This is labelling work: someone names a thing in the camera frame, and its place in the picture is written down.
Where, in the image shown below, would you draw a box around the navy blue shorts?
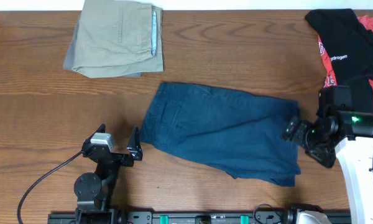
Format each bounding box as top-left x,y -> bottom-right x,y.
140,83 -> 301,187

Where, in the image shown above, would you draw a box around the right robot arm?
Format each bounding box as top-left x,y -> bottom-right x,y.
282,86 -> 373,223

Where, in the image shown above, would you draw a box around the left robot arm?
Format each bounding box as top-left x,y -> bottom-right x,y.
74,124 -> 143,212

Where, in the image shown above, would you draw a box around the black t-shirt with print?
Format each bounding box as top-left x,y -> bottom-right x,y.
305,9 -> 373,113

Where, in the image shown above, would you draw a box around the left black cable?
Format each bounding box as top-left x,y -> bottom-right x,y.
17,151 -> 85,224

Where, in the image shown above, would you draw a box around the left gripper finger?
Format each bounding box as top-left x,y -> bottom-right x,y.
86,124 -> 106,143
126,126 -> 143,161

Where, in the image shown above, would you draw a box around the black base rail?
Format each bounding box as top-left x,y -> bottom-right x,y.
47,208 -> 352,224

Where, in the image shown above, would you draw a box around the folded khaki shorts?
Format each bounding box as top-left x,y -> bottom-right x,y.
72,0 -> 164,78

